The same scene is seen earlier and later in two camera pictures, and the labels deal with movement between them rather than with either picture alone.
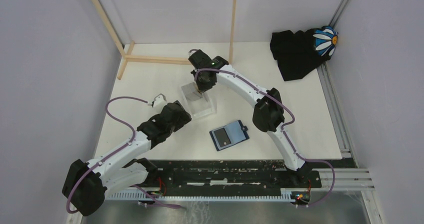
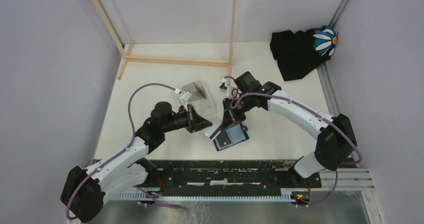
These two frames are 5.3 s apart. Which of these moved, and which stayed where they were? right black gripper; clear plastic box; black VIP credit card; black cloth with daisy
Moved: right black gripper
Stayed: clear plastic box; black VIP credit card; black cloth with daisy
